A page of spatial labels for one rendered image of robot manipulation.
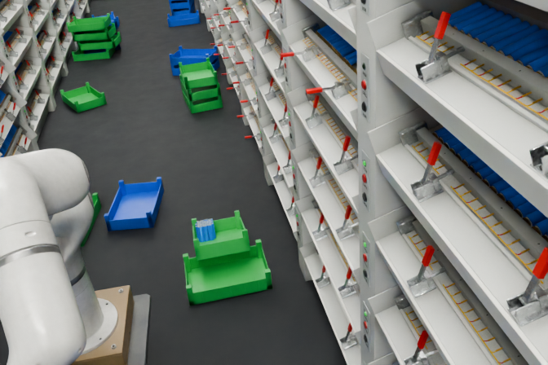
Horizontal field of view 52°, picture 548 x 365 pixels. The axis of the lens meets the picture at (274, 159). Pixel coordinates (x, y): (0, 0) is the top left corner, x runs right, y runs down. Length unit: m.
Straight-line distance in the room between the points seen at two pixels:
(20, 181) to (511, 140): 0.61
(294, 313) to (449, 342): 1.09
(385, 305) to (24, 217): 0.77
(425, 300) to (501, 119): 0.42
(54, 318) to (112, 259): 1.65
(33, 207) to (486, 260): 0.59
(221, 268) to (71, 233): 0.94
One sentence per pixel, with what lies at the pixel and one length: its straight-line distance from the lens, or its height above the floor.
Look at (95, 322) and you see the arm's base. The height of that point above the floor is 0.38.
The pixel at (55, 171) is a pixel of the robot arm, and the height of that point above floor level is 0.98.
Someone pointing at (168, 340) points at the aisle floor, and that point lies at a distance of 1.97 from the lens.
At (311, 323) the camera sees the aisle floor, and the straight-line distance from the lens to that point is 1.94.
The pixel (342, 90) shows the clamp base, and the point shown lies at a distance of 1.25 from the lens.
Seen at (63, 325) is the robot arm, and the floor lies 0.91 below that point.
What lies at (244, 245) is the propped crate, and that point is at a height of 0.12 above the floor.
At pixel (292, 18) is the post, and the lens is 1.64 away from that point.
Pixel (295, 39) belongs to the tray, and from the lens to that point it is 1.65.
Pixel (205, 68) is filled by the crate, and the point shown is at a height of 0.17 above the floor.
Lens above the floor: 1.38
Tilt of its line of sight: 29 degrees down
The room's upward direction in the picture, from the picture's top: 5 degrees counter-clockwise
